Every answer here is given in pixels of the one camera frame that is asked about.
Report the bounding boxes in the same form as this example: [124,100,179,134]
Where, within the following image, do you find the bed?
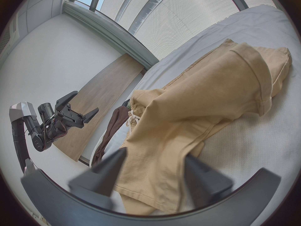
[53,3,301,221]

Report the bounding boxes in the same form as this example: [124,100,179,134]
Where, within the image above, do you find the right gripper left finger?
[68,147,128,199]

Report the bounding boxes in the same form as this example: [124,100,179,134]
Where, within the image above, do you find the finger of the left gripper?
[55,91,78,114]
[81,107,100,125]

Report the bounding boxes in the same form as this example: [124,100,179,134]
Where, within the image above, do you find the white garment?
[94,120,132,161]

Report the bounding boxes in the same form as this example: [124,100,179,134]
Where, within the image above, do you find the white ceiling air conditioner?
[1,18,20,56]

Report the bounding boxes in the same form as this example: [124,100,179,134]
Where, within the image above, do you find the tan shorts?
[115,39,293,215]

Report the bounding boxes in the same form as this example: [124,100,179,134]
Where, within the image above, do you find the window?
[71,0,279,61]

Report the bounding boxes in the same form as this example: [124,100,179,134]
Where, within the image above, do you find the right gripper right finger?
[185,155,234,208]

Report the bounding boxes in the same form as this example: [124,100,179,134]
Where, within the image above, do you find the grey-green curtain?
[62,2,160,70]

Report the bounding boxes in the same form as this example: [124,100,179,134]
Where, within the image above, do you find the brown garment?
[91,106,132,168]

